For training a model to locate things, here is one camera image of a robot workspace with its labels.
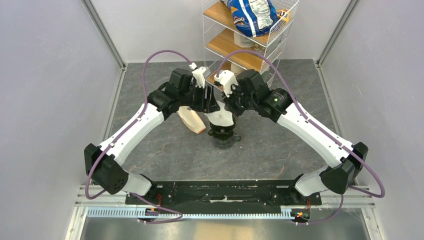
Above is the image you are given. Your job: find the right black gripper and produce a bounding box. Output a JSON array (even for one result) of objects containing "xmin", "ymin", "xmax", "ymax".
[{"xmin": 221, "ymin": 82, "xmax": 257, "ymax": 118}]

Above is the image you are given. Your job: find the printed paper cup middle shelf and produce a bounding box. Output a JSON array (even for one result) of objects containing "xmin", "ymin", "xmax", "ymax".
[{"xmin": 253, "ymin": 42, "xmax": 267, "ymax": 56}]

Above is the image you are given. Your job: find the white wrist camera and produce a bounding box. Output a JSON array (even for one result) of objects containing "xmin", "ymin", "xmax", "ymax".
[
  {"xmin": 214, "ymin": 70, "xmax": 239, "ymax": 97},
  {"xmin": 188, "ymin": 62, "xmax": 211, "ymax": 89}
]

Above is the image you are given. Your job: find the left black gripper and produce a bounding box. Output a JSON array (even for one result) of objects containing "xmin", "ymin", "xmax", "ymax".
[{"xmin": 178, "ymin": 82, "xmax": 221, "ymax": 114}]

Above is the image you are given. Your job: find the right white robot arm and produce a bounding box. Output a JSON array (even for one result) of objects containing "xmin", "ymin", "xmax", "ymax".
[{"xmin": 214, "ymin": 69, "xmax": 369, "ymax": 205}]

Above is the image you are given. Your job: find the aluminium frame rail left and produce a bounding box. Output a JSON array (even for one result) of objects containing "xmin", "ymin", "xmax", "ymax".
[{"xmin": 81, "ymin": 0, "xmax": 127, "ymax": 70}]

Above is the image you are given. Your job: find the aluminium frame rail right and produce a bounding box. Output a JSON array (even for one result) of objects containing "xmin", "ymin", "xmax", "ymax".
[{"xmin": 316, "ymin": 0, "xmax": 360, "ymax": 67}]

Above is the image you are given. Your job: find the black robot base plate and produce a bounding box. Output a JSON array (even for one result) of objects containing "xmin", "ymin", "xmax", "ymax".
[{"xmin": 144, "ymin": 179, "xmax": 322, "ymax": 215}]

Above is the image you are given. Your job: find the dark green coffee dripper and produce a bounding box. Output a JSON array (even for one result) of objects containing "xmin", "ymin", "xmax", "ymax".
[{"xmin": 207, "ymin": 122, "xmax": 236, "ymax": 141}]

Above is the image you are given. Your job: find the aluminium frame rail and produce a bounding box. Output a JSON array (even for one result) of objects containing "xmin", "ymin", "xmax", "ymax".
[
  {"xmin": 81, "ymin": 0, "xmax": 127, "ymax": 70},
  {"xmin": 316, "ymin": 0, "xmax": 360, "ymax": 67}
]

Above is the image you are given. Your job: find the orange M&M candy bag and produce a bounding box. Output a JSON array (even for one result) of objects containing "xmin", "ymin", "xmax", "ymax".
[{"xmin": 276, "ymin": 9, "xmax": 291, "ymax": 23}]

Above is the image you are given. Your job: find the white slotted cable duct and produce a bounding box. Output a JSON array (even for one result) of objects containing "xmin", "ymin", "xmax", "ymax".
[{"xmin": 86, "ymin": 206, "xmax": 310, "ymax": 221}]

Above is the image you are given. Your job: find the white wire wooden shelf rack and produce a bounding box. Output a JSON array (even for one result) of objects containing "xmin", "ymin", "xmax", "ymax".
[{"xmin": 202, "ymin": 0, "xmax": 299, "ymax": 86}]

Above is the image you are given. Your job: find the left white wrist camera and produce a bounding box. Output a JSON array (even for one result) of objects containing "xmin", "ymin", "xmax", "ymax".
[{"xmin": 188, "ymin": 62, "xmax": 211, "ymax": 89}]

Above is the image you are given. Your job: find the white paper cup bottom shelf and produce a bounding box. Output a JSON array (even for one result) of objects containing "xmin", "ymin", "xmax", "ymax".
[{"xmin": 230, "ymin": 62, "xmax": 245, "ymax": 77}]

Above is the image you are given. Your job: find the white paper coffee filter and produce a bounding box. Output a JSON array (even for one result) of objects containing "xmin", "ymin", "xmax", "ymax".
[{"xmin": 204, "ymin": 101, "xmax": 235, "ymax": 127}]

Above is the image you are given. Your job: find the blue Doritos chip bag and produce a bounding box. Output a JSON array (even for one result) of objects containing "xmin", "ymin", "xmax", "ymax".
[{"xmin": 221, "ymin": 0, "xmax": 279, "ymax": 37}]

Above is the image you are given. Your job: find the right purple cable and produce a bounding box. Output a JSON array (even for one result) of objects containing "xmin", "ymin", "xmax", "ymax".
[{"xmin": 215, "ymin": 49, "xmax": 386, "ymax": 226}]

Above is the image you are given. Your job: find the white cup middle shelf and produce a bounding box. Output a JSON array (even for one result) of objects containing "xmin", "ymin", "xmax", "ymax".
[{"xmin": 233, "ymin": 32, "xmax": 255, "ymax": 48}]

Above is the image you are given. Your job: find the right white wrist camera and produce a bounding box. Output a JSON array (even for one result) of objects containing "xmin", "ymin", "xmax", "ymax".
[{"xmin": 214, "ymin": 70, "xmax": 239, "ymax": 97}]

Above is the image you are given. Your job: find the coffee filter pack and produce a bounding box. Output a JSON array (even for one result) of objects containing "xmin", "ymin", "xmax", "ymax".
[{"xmin": 177, "ymin": 106, "xmax": 206, "ymax": 134}]

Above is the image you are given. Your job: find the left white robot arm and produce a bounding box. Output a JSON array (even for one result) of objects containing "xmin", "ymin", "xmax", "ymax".
[{"xmin": 83, "ymin": 66, "xmax": 219, "ymax": 205}]

